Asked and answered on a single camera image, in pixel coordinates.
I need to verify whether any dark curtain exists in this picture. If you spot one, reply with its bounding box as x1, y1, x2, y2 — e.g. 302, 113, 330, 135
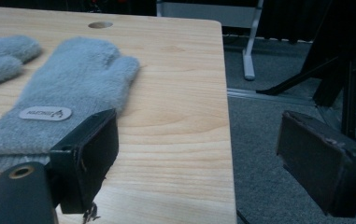
256, 0, 335, 43

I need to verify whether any white metal stand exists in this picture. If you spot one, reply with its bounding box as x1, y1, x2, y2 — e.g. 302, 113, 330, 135
156, 0, 265, 82

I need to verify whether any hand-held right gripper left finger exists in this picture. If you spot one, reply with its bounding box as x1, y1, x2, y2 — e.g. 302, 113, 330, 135
49, 107, 120, 215

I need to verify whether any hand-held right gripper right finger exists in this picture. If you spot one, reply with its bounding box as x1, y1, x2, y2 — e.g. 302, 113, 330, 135
276, 110, 356, 218

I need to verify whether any grey fuzzy mitten with label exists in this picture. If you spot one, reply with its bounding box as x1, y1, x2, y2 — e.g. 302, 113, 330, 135
0, 36, 141, 174

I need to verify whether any black metal stand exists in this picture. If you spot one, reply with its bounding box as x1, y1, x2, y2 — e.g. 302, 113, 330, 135
255, 0, 356, 141

